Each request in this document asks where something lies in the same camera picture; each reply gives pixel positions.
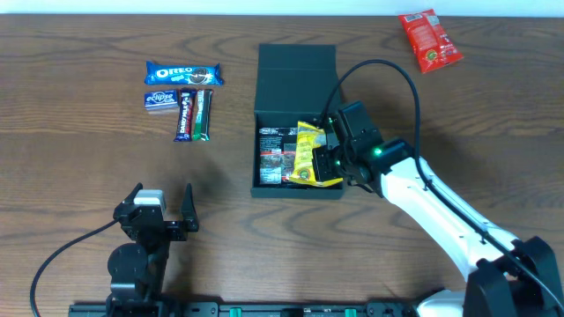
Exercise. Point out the dark green box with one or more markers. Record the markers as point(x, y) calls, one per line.
point(293, 84)

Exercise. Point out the blue Oreo cookie pack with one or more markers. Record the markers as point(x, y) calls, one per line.
point(158, 74)

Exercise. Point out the black clear jerky bag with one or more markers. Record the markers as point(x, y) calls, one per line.
point(277, 148)

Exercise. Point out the blue Eclipse mint box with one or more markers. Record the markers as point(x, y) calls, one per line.
point(161, 100)

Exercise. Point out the purple Dairy Milk bar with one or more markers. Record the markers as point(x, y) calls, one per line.
point(186, 105)

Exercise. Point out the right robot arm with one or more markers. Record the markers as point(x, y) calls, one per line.
point(504, 276)

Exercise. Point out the yellow snack bag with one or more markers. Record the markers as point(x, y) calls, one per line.
point(309, 138)

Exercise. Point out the red snack bag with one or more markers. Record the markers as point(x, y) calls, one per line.
point(430, 43)

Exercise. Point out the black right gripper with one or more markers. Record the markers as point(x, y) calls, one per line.
point(329, 164)

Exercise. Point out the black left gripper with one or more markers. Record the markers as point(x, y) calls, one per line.
point(189, 224)

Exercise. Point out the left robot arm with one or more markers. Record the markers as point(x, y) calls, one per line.
point(137, 269)

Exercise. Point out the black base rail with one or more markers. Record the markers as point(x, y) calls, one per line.
point(211, 309)

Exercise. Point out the green white chocolate bar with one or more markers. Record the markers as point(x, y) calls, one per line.
point(201, 126)

